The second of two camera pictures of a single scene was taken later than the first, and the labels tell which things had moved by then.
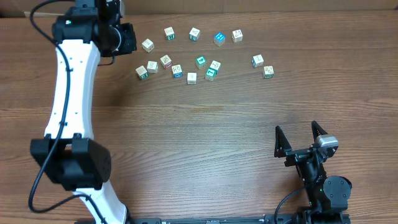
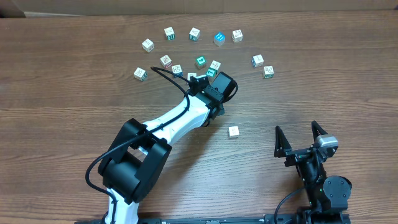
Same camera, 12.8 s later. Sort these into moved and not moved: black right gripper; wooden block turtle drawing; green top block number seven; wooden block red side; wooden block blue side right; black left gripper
Moved: wooden block turtle drawing; black left gripper
Not moved: green top block number seven; wooden block blue side right; wooden block red side; black right gripper
